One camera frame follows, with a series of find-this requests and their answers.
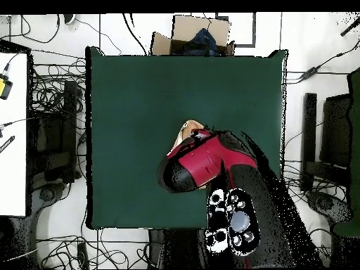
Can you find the tan terry towel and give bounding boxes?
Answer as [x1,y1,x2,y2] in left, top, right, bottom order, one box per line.
[167,119,206,157]

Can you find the dark green table cloth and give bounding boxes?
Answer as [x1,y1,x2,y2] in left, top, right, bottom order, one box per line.
[84,46,289,230]

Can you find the dark blue garment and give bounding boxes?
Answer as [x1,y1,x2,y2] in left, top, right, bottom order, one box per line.
[182,27,221,57]

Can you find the black equipment stand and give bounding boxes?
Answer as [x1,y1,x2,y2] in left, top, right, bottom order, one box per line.
[27,79,82,185]

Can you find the brown cardboard box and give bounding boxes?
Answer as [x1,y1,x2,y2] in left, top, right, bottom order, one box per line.
[150,14,236,57]

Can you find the black upright bar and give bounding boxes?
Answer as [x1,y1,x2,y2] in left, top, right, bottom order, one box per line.
[300,92,319,193]

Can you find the black power adapter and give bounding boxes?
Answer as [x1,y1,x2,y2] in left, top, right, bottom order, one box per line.
[299,65,319,81]

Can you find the white desk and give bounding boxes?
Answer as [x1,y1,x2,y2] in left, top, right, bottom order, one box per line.
[0,39,33,217]

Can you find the black ruler strip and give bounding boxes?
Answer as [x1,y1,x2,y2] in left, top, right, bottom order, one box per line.
[0,135,15,154]

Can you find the dark green fabric cover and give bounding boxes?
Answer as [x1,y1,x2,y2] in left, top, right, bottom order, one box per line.
[333,66,360,237]

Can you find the yellow and black device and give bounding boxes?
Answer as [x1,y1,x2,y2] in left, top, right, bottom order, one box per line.
[0,73,14,101]

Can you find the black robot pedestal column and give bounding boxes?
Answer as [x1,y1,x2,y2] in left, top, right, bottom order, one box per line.
[147,228,210,269]

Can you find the black cable tangle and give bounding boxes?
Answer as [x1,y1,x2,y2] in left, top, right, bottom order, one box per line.
[30,49,87,119]
[36,229,150,270]
[281,158,348,200]

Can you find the grey pedestal leg foot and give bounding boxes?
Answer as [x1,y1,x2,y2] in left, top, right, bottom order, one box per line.
[305,189,354,224]
[27,181,68,220]

